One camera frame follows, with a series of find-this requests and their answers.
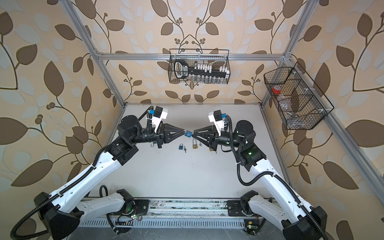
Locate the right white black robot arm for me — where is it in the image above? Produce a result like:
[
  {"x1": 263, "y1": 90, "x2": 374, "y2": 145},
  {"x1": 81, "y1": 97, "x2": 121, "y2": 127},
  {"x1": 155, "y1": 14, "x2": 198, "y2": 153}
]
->
[{"x1": 192, "y1": 115, "x2": 328, "y2": 240}]

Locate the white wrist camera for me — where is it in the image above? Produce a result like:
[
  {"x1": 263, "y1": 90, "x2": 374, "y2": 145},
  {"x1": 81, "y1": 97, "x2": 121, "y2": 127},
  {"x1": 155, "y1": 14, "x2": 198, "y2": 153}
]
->
[
  {"x1": 208, "y1": 110, "x2": 229, "y2": 136},
  {"x1": 147, "y1": 106, "x2": 168, "y2": 133}
]

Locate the blue padlock with keys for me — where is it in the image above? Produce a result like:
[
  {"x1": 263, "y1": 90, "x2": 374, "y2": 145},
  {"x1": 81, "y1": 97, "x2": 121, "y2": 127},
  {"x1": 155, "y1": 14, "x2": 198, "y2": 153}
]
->
[{"x1": 184, "y1": 131, "x2": 193, "y2": 138}]

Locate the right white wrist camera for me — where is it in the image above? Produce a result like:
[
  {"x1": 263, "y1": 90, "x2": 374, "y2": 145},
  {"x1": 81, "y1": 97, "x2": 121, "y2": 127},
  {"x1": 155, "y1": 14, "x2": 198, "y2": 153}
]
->
[{"x1": 208, "y1": 110, "x2": 229, "y2": 136}]

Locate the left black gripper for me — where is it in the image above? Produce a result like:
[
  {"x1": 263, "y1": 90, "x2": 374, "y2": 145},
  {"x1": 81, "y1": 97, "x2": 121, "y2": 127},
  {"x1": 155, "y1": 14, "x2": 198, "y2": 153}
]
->
[{"x1": 127, "y1": 120, "x2": 183, "y2": 150}]

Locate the black socket tool set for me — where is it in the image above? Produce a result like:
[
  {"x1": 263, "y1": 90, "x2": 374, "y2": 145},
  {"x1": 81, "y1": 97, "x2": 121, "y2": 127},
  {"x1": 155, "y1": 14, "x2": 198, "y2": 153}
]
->
[{"x1": 173, "y1": 60, "x2": 231, "y2": 79}]

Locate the red item in basket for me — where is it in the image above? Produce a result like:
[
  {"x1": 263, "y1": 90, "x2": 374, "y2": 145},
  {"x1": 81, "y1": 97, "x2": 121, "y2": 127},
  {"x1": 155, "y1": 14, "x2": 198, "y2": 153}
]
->
[{"x1": 272, "y1": 85, "x2": 282, "y2": 96}]

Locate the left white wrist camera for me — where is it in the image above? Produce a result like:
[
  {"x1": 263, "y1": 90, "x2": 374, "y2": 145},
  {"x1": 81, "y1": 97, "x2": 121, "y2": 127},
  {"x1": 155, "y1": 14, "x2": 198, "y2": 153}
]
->
[{"x1": 147, "y1": 106, "x2": 168, "y2": 133}]

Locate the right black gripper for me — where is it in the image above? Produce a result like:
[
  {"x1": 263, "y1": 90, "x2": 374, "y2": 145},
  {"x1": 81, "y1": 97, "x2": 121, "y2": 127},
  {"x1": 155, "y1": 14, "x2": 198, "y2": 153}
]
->
[{"x1": 194, "y1": 125, "x2": 243, "y2": 152}]

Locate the side black wire basket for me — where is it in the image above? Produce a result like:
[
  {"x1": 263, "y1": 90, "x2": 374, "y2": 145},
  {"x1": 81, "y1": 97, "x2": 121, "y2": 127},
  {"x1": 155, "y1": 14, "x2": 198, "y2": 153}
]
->
[{"x1": 264, "y1": 62, "x2": 334, "y2": 130}]

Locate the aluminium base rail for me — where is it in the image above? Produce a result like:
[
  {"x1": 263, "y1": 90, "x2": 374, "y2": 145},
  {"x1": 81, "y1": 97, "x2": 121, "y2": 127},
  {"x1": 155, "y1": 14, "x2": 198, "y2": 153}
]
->
[{"x1": 77, "y1": 197, "x2": 313, "y2": 230}]

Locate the large brass padlock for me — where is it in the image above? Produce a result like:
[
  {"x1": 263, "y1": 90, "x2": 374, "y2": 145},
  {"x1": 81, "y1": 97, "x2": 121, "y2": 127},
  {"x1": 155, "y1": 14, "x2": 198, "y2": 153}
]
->
[{"x1": 193, "y1": 139, "x2": 198, "y2": 149}]

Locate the back black wire basket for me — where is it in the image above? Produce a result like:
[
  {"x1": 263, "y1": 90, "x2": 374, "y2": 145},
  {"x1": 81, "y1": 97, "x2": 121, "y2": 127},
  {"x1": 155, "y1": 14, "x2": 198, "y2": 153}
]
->
[{"x1": 168, "y1": 48, "x2": 231, "y2": 85}]

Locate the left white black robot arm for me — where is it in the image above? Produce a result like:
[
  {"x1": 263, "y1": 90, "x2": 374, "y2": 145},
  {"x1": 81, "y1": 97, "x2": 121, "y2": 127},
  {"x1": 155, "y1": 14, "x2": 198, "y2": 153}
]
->
[{"x1": 10, "y1": 106, "x2": 186, "y2": 240}]

